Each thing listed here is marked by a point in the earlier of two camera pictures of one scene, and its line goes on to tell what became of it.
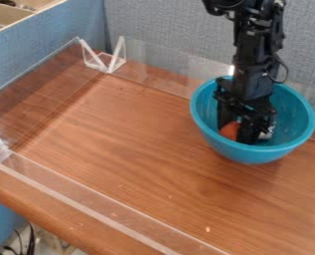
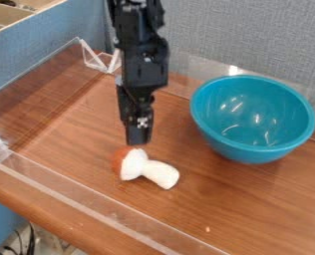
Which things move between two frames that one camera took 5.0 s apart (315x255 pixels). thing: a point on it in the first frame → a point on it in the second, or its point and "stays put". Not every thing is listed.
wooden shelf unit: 6,13 stays put
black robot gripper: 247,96 → 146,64
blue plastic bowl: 296,119 stays put
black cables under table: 31,247 stays put
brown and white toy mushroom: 229,129 → 133,164
